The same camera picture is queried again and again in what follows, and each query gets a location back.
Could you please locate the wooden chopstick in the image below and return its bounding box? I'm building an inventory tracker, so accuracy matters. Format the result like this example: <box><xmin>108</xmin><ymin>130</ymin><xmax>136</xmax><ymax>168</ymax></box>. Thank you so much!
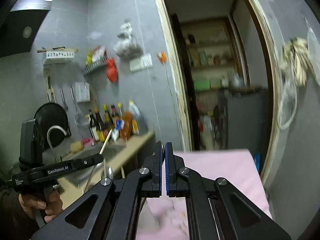
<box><xmin>99</xmin><ymin>129</ymin><xmax>113</xmax><ymax>155</ymax></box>

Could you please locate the white plastic utensil caddy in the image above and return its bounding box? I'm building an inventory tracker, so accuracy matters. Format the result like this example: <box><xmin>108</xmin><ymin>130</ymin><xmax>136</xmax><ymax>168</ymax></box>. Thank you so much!
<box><xmin>138</xmin><ymin>198</ymin><xmax>159</xmax><ymax>232</ymax></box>

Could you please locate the left hand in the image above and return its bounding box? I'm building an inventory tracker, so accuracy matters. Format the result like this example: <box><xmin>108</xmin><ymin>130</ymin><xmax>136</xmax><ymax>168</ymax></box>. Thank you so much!
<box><xmin>18</xmin><ymin>190</ymin><xmax>63</xmax><ymax>223</ymax></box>

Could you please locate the stainless steel sink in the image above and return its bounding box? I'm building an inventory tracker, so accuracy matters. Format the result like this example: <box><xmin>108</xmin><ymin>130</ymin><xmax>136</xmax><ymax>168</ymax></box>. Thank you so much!
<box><xmin>61</xmin><ymin>142</ymin><xmax>127</xmax><ymax>188</ymax></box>

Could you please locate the pink floral table cloth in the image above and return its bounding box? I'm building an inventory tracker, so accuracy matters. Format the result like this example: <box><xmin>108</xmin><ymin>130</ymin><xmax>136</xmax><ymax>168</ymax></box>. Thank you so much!
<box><xmin>136</xmin><ymin>149</ymin><xmax>271</xmax><ymax>239</ymax></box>

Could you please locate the yellow sponge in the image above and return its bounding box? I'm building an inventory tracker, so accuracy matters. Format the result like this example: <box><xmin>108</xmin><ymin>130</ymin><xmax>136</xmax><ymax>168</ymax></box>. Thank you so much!
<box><xmin>70</xmin><ymin>141</ymin><xmax>84</xmax><ymax>154</ymax></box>

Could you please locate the chrome faucet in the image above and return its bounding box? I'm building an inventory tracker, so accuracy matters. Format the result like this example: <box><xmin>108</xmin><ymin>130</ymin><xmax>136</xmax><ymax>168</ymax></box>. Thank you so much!
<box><xmin>47</xmin><ymin>125</ymin><xmax>67</xmax><ymax>163</ymax></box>

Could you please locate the black wok pan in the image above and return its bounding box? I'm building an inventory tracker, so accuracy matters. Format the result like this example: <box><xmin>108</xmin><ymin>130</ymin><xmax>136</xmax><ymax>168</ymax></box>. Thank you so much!
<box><xmin>34</xmin><ymin>102</ymin><xmax>72</xmax><ymax>150</ymax></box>

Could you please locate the metal strainer ladle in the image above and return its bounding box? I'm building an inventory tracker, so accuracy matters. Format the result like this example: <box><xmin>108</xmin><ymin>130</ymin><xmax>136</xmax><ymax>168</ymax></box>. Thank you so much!
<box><xmin>70</xmin><ymin>86</ymin><xmax>86</xmax><ymax>127</ymax></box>

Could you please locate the blue white packet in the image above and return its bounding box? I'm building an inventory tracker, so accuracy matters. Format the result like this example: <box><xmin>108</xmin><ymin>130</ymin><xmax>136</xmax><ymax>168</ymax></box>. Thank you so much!
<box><xmin>111</xmin><ymin>119</ymin><xmax>123</xmax><ymax>141</ymax></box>

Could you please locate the dark soy sauce bottle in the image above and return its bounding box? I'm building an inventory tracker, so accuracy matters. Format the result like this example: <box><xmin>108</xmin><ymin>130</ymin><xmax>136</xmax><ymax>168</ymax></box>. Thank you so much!
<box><xmin>94</xmin><ymin>107</ymin><xmax>106</xmax><ymax>142</ymax></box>

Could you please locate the large oil jug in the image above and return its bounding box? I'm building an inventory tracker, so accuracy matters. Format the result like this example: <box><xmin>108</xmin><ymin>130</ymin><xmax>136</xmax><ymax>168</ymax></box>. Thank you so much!
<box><xmin>129</xmin><ymin>100</ymin><xmax>148</xmax><ymax>135</ymax></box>

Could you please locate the orange spice bag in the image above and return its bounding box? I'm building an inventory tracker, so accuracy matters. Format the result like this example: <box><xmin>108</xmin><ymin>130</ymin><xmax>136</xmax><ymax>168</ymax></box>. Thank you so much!
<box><xmin>120</xmin><ymin>111</ymin><xmax>133</xmax><ymax>141</ymax></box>

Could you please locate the grey metal cabinet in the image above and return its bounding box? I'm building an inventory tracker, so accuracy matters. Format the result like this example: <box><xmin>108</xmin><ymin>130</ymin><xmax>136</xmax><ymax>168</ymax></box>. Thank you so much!
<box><xmin>220</xmin><ymin>89</ymin><xmax>268</xmax><ymax>154</ymax></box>

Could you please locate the red plastic bag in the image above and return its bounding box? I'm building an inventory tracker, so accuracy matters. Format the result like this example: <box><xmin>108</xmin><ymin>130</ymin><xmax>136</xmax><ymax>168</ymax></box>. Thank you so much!
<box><xmin>106</xmin><ymin>58</ymin><xmax>118</xmax><ymax>83</ymax></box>

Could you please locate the hanging bag of dried goods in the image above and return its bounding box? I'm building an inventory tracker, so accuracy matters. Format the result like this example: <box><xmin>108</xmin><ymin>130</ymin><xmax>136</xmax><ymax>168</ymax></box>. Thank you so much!
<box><xmin>113</xmin><ymin>20</ymin><xmax>143</xmax><ymax>59</ymax></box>

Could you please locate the white wall box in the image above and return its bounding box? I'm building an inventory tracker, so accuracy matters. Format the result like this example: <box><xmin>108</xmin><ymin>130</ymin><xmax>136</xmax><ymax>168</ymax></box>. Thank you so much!
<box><xmin>75</xmin><ymin>82</ymin><xmax>90</xmax><ymax>103</ymax></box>

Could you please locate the white wall basket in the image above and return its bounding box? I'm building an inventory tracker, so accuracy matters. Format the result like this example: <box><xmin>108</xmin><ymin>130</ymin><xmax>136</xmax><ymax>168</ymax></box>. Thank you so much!
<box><xmin>37</xmin><ymin>47</ymin><xmax>79</xmax><ymax>60</ymax></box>

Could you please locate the grey wall shelf rack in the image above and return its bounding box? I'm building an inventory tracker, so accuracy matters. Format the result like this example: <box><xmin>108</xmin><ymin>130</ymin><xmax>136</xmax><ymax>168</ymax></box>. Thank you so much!
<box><xmin>82</xmin><ymin>57</ymin><xmax>107</xmax><ymax>75</ymax></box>

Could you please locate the wall socket plate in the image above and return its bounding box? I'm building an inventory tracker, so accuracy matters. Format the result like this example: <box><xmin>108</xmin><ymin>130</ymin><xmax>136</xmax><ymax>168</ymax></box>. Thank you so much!
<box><xmin>130</xmin><ymin>53</ymin><xmax>153</xmax><ymax>72</ymax></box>

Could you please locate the orange wall hook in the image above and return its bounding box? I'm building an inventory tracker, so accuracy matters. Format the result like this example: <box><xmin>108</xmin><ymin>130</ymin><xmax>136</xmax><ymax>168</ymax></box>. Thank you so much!
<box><xmin>157</xmin><ymin>51</ymin><xmax>167</xmax><ymax>64</ymax></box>

